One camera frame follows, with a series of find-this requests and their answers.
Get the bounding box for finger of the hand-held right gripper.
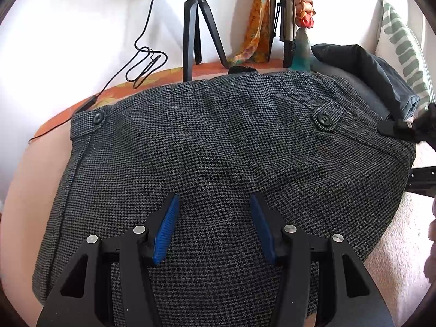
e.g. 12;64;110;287
406;164;436;199
377;119;415;141

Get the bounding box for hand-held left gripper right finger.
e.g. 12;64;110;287
249;192;393;327

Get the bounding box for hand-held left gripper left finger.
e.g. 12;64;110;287
36;193;180;327

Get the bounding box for grey houndstooth pants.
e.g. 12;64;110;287
32;70;418;327

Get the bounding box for person's right hand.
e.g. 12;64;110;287
427;201;436;247

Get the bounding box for dark blue folded garment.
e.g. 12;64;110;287
311;43;421;120

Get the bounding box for white fuzzy blanket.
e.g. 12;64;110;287
308;141;436;327

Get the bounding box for white green patterned pillow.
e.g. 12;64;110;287
374;0;432;110

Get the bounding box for teal glass vase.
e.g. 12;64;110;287
290;27;313;73

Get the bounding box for pink bed sheet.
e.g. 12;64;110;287
0;132;80;310

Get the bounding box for folded beige tripod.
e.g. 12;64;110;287
271;0;298;69

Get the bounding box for orange patterned scarf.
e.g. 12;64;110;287
232;0;279;65

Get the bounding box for black cable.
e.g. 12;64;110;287
28;0;169;144

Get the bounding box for black camera tripod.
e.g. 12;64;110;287
172;0;230;83

